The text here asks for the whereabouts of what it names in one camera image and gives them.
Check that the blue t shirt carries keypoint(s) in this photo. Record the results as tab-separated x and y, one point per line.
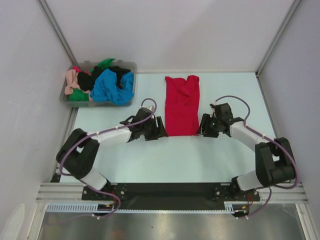
105	88

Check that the black t shirt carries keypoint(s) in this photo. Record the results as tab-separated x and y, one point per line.
86	81

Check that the red t shirt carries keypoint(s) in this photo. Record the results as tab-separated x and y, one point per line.
182	105

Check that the aluminium rail frame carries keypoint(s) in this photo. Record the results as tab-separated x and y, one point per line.
73	192

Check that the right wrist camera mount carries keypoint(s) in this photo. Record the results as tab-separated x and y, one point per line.
212	105

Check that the grey plastic bin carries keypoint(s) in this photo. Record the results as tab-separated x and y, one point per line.
86	66

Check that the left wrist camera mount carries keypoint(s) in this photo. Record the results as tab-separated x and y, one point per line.
151	108

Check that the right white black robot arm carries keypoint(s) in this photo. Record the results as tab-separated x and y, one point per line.
274	161

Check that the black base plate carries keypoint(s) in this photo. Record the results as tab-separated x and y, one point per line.
196	196

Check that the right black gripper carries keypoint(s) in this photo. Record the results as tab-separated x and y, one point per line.
206	119

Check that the white slotted cable duct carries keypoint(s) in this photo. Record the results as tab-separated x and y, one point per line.
103	208

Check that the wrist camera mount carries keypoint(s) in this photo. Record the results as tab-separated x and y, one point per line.
212	105
151	108

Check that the beige pink t shirt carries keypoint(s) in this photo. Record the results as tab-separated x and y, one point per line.
71	77

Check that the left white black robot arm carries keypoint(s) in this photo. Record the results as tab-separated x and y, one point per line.
78	153

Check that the green t shirt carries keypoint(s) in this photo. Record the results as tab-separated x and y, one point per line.
83	96

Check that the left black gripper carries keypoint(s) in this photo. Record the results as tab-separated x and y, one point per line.
158	132

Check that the white object bottom left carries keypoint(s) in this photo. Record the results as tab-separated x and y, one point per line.
14	224

